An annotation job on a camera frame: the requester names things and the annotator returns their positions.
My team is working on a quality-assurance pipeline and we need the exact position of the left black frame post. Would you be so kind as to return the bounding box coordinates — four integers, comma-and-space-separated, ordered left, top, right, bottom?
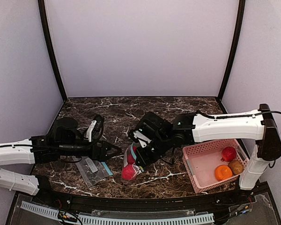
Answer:
37, 0, 68, 102

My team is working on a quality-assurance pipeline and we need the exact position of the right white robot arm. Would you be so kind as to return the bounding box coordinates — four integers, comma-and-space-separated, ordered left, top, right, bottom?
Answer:
128, 104, 281, 190

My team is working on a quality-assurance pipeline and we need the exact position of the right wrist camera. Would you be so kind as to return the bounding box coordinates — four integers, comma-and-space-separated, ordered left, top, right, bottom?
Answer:
128, 130, 152, 148

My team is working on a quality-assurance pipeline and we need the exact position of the pink plastic basket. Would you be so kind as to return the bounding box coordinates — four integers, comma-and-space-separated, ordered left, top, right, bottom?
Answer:
183, 139, 249, 194

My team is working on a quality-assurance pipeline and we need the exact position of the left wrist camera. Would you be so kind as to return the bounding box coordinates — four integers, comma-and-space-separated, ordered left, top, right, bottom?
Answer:
84, 114, 104, 143

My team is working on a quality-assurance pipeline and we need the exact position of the white slotted cable duct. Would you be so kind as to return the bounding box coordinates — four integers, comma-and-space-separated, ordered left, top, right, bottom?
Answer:
20, 201, 214, 225

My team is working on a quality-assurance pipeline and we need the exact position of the black frame post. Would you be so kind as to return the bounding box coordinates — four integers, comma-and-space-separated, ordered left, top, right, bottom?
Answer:
217, 0, 246, 101
37, 0, 68, 102

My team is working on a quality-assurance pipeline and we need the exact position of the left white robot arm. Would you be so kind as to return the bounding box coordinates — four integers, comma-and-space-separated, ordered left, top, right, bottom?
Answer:
0, 115, 122, 196

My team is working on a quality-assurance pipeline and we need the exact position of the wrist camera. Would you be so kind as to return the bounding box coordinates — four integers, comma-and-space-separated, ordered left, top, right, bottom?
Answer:
84, 114, 104, 143
128, 130, 152, 148

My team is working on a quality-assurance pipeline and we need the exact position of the orange tangerine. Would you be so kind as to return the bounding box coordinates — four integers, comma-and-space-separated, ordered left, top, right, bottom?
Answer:
214, 165, 233, 181

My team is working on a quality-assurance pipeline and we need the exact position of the red tomato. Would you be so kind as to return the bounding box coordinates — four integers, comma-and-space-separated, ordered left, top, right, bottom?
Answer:
127, 147, 137, 165

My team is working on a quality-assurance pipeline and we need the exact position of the right black frame post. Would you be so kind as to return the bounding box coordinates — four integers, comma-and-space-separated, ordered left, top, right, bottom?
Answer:
217, 0, 246, 101

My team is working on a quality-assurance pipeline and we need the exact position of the red strawberry fruit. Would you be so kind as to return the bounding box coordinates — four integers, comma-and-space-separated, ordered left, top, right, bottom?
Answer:
221, 147, 237, 162

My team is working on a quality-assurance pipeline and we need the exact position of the clear zip bag blue zipper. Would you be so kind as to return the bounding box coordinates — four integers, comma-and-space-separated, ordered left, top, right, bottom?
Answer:
121, 142, 144, 181

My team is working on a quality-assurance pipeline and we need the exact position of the brown kiwi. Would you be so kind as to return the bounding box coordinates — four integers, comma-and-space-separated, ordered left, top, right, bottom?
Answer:
228, 160, 244, 175

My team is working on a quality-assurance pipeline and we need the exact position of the black front table rail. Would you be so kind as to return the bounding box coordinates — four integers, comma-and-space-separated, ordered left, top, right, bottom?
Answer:
49, 191, 256, 213

